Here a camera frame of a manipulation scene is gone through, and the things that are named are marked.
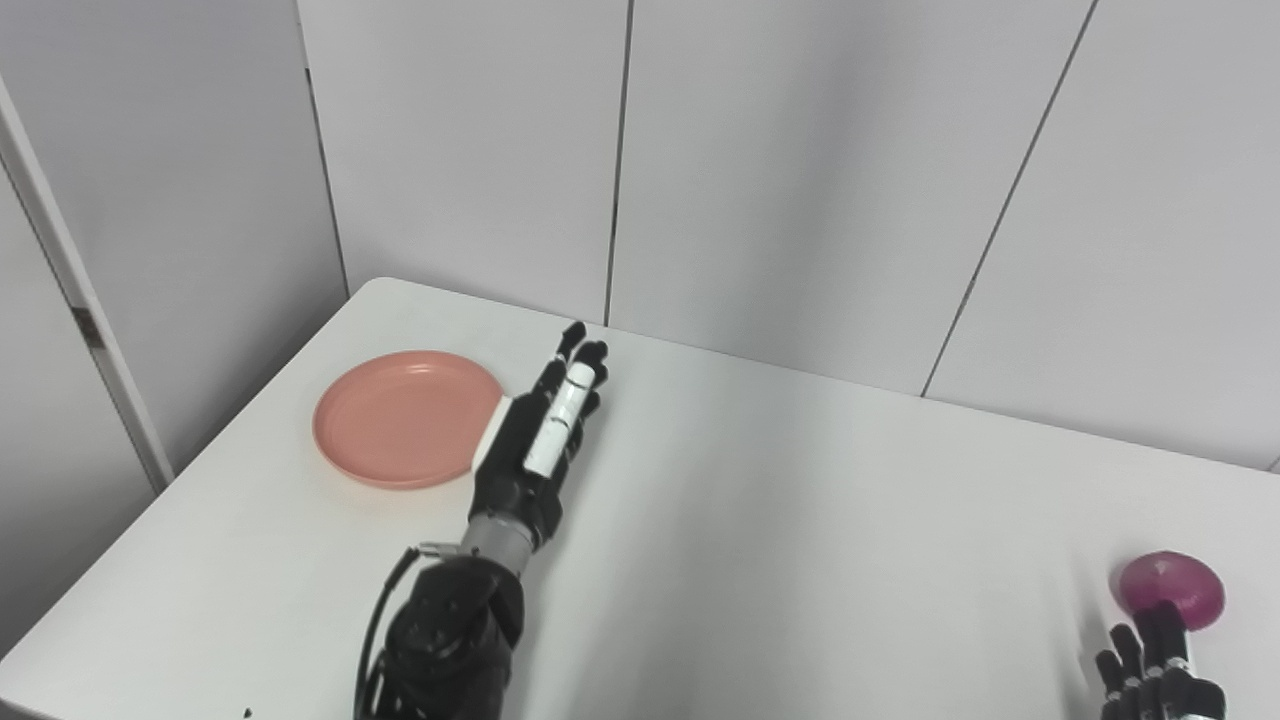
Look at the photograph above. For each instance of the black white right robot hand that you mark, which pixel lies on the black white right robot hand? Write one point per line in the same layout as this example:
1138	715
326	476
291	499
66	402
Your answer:
1165	690

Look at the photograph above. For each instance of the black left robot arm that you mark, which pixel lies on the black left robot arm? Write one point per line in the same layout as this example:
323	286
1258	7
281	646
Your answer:
450	640

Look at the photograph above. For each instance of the purple red onion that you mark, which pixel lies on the purple red onion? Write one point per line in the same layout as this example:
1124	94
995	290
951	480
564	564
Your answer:
1175	580

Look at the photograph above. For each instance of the pink round plate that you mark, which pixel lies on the pink round plate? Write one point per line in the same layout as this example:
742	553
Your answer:
405	420

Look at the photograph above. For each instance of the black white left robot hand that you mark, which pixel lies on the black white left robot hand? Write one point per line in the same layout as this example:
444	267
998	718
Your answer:
510	470

